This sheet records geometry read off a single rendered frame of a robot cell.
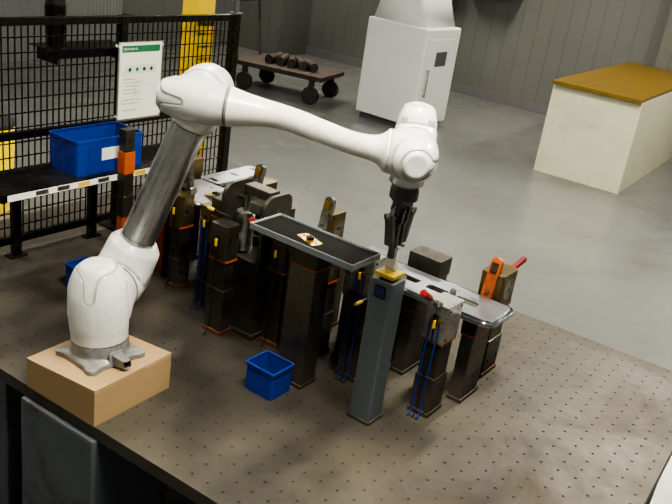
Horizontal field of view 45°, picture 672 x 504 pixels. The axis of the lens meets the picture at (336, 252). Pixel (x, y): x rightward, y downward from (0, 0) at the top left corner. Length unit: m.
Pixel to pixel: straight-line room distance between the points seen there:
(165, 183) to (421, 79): 6.43
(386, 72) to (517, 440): 6.64
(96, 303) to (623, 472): 1.51
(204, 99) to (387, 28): 6.76
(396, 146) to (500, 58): 9.24
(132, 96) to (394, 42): 5.58
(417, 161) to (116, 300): 0.90
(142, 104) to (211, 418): 1.53
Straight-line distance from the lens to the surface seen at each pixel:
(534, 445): 2.46
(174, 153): 2.27
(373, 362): 2.27
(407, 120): 2.01
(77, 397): 2.28
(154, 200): 2.32
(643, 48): 10.51
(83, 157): 3.04
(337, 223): 2.89
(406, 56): 8.61
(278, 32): 12.02
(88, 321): 2.25
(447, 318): 2.29
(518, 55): 10.98
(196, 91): 2.05
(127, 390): 2.30
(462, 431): 2.43
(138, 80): 3.38
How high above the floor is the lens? 2.02
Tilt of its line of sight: 22 degrees down
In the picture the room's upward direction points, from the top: 9 degrees clockwise
